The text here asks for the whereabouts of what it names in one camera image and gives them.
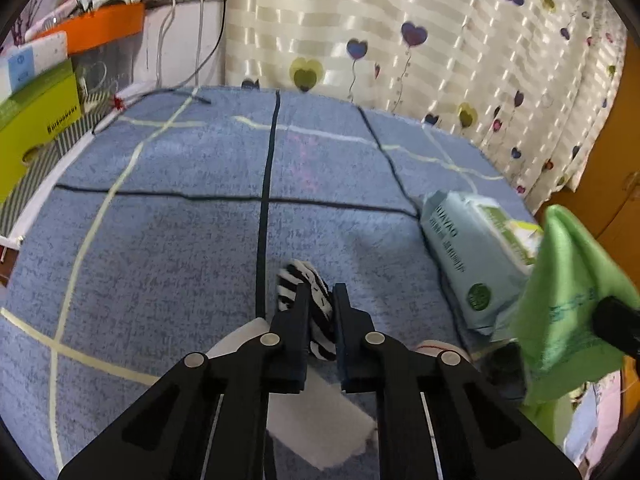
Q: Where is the blue checked tablecloth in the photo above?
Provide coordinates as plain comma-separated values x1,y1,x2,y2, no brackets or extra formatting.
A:
1,88,529,479

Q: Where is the wet wipes pack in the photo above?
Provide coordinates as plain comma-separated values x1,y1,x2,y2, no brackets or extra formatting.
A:
421,191,542,336

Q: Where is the beige rolled sock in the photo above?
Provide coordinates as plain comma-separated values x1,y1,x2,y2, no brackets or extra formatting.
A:
414,339,471,362

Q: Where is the green white cardboard box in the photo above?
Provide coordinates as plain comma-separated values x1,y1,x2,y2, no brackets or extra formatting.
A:
520,396,574,448

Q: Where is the black white striped sock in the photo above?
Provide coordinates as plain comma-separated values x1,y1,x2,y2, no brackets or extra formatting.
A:
277,259,337,362

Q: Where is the wooden wardrobe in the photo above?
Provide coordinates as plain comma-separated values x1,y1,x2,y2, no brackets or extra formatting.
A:
536,40,640,283

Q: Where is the white folded paper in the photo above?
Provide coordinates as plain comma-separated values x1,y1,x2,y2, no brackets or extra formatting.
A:
207,316,379,470

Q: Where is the black cable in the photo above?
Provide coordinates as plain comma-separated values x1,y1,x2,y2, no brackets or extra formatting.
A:
92,0,234,137

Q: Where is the orange storage bin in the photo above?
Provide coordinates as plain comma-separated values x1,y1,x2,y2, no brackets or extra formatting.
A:
36,2,145,56

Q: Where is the clear round plastic container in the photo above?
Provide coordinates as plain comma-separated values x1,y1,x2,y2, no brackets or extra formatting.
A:
483,342,526,403

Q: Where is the white blue tissue box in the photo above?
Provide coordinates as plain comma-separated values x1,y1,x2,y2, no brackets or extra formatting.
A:
0,32,67,102

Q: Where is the striped tray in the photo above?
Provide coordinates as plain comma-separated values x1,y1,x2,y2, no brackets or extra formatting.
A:
0,91,116,236

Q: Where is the yellow-green shoe box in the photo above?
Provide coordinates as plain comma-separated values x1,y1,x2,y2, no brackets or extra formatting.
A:
0,60,81,202

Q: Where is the cream heart-patterned curtain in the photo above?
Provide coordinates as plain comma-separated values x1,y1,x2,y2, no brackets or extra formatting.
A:
224,0,627,210

